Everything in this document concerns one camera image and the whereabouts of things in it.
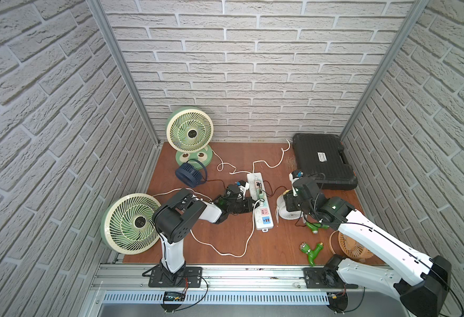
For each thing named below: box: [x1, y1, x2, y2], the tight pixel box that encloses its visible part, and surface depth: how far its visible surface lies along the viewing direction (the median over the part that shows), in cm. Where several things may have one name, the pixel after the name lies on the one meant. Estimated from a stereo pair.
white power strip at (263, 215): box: [246, 172, 274, 232], surface depth 89 cm
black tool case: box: [292, 132, 358, 191], surface depth 105 cm
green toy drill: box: [298, 241, 324, 267], surface depth 80 cm
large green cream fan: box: [100, 192, 162, 255], surface depth 73 cm
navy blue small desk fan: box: [175, 159, 208, 189], surface depth 94 cm
